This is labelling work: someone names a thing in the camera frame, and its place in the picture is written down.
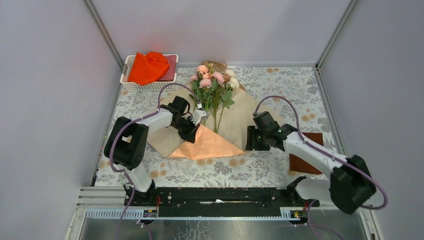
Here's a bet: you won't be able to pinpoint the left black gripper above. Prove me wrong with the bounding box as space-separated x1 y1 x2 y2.
170 116 200 144

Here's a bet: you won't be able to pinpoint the beige orange wrapping paper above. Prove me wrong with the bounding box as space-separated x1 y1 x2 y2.
145 84 287 161

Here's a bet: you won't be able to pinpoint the white plastic basket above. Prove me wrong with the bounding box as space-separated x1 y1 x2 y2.
119 54 179 92

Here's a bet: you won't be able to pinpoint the pink rose stems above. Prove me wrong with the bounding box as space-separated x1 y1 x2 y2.
189 64 240 133

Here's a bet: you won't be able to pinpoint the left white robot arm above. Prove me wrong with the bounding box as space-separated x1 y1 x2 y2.
103 96 208 206

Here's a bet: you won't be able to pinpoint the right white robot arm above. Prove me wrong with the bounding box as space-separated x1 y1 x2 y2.
245 111 377 214

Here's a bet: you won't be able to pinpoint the dark red cloth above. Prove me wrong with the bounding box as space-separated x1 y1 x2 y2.
158 54 179 82

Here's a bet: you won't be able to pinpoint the brown wooden block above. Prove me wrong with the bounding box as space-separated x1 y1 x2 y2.
288 132 325 175

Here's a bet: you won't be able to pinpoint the orange cloth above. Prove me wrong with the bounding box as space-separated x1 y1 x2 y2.
128 51 170 86

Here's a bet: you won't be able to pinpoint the tan ribbon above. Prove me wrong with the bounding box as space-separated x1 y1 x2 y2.
201 60 228 73

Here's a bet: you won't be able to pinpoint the floral table cloth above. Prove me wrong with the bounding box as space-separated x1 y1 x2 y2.
94 66 348 189

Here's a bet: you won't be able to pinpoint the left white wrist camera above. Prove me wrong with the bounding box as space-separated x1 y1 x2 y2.
191 103 209 126

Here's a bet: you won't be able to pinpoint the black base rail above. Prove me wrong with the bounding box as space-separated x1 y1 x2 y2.
124 185 320 218

